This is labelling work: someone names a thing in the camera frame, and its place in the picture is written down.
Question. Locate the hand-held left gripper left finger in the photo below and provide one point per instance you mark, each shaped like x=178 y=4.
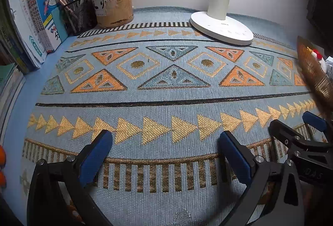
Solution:
x=95 y=155

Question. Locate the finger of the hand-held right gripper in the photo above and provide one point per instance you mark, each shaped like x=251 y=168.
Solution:
x=283 y=132
x=314 y=120

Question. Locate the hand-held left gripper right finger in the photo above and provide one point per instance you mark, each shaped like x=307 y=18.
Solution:
x=235 y=155

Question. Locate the woven wicker basket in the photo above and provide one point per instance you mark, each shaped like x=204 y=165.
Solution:
x=314 y=77

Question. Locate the orange mandarin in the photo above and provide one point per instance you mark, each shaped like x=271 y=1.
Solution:
x=2 y=155

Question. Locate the blue patterned table mat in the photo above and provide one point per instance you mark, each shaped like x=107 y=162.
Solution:
x=166 y=96

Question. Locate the dark furniture panel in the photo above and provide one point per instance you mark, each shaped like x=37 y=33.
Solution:
x=320 y=13

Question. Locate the teal notebook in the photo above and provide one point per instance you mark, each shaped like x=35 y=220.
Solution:
x=10 y=80

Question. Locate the white desk lamp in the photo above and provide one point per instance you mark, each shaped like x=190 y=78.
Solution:
x=221 y=26

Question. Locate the light blue card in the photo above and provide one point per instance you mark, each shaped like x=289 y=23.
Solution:
x=59 y=23

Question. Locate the black mesh pen holder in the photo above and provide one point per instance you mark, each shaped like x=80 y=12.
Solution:
x=80 y=16

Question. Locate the row of upright books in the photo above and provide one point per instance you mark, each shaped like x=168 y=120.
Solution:
x=26 y=20

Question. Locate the cardboard pen holder box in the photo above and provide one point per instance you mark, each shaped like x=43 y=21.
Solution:
x=114 y=5

